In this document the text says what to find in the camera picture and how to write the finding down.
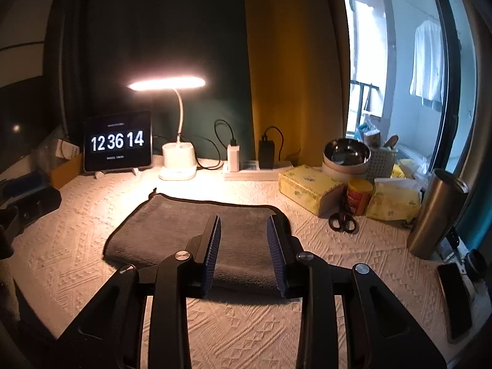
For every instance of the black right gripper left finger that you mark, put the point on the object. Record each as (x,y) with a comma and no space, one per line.
(108,331)

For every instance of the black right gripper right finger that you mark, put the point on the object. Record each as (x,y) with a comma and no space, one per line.
(379,331)

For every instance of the purple and grey towel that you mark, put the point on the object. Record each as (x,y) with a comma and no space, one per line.
(163,225)

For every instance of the black smartphone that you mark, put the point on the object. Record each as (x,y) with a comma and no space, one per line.
(456,301)

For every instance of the white textured table cloth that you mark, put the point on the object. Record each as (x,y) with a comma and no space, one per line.
(58,263)

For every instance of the black scissors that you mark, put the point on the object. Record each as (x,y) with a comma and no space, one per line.
(342,220)

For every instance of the yellow soft tissue pack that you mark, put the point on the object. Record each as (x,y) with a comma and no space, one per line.
(395,199)

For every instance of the orange yellow can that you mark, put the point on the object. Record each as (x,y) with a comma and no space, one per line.
(359,192)

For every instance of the steel tumbler cup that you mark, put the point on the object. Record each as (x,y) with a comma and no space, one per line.
(443,201)

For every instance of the yellow tissue box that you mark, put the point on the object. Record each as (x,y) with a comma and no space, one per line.
(313,190)

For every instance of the brown cardboard box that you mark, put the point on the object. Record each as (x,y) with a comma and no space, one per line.
(66,172)

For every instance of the white perforated basket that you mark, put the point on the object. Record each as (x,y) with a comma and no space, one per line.
(381,163)

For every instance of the steel bowl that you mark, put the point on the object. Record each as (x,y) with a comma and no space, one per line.
(347,155)

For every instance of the tablet showing clock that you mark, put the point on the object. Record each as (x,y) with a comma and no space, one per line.
(117,142)

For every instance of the white power strip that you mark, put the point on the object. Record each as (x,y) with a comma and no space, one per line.
(251,172)

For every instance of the black power bank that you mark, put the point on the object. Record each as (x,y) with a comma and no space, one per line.
(266,153)

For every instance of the white charger block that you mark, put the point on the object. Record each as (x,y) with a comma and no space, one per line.
(233,154)

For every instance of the white hanging shirt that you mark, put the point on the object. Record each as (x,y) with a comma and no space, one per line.
(428,65)

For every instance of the dark green curtain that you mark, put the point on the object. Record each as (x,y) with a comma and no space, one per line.
(186,61)

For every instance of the mustard yellow curtain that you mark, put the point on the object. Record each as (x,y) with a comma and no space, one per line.
(298,53)

